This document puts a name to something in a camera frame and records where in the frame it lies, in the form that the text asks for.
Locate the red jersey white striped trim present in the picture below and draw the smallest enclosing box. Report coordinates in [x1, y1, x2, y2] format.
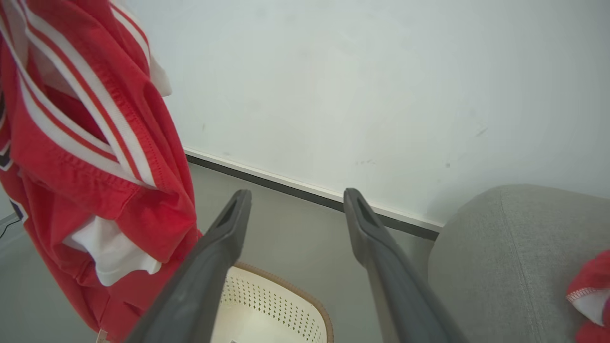
[0, 0, 203, 343]

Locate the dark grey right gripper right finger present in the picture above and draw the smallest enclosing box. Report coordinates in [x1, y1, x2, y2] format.
[343, 187, 468, 343]

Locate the red shorts white trim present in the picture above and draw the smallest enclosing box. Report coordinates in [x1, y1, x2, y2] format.
[566, 249, 610, 343]

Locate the grey sofa cushion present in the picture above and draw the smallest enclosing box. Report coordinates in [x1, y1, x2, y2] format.
[427, 184, 610, 343]

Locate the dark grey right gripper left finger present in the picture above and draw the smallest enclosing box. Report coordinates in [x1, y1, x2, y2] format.
[125, 189, 252, 343]

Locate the white plastic basket brown rim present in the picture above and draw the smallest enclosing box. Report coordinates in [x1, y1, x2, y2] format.
[210, 261, 334, 343]

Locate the black white skirting board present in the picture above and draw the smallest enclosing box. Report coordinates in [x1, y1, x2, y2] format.
[183, 148, 445, 242]

